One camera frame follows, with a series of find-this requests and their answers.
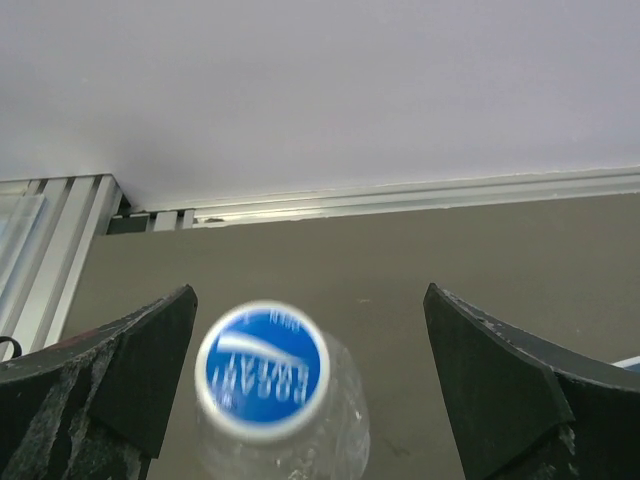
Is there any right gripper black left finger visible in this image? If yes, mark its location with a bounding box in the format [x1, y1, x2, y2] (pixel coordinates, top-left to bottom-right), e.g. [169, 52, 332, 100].
[1, 285, 198, 479]

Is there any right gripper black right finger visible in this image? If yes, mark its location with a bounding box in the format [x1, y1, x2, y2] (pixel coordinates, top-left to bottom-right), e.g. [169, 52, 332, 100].
[423, 283, 639, 479]

